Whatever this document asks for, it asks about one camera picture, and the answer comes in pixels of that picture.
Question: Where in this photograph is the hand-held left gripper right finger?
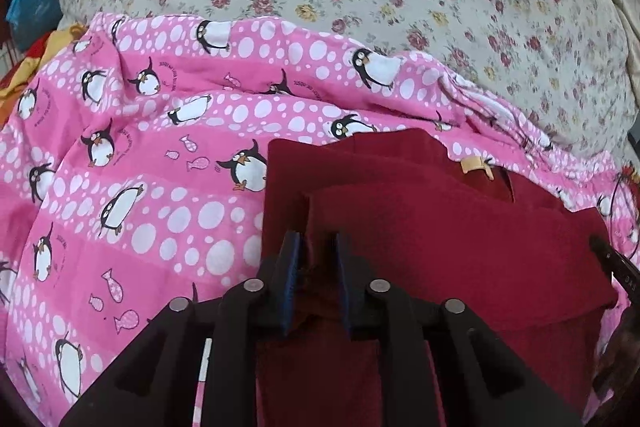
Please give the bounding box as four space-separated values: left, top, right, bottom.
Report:
327 232 584 427

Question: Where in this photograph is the pink penguin print blanket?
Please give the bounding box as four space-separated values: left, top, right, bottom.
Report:
0 12 640 427

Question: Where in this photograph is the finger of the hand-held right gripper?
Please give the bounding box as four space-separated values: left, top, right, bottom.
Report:
589 234 640 297

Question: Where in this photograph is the dark red small garment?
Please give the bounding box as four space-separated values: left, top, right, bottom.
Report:
255 129 621 427

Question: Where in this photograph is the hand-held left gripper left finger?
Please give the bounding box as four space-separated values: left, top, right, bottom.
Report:
59 231 308 427

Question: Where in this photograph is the yellow red printed cloth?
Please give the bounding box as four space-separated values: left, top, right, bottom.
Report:
0 24 88 125
620 162 640 190

